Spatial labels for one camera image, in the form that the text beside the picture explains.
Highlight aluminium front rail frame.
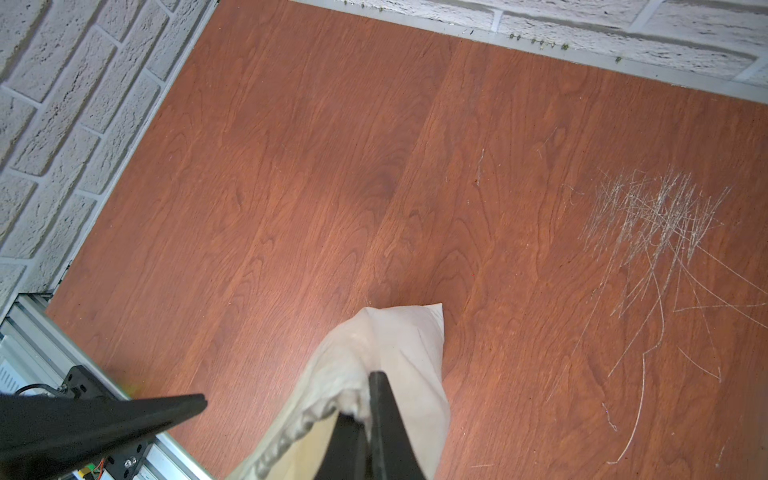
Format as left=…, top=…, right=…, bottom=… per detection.
left=1, top=294, right=212, bottom=479

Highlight cream cloth drawstring bag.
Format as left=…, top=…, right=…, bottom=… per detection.
left=230, top=304, right=451, bottom=479

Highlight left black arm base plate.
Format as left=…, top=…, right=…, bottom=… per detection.
left=56, top=364, right=157, bottom=480

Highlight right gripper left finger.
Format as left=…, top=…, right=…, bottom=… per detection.
left=1, top=394, right=207, bottom=479

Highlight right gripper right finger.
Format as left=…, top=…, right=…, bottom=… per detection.
left=315, top=371, right=425, bottom=480

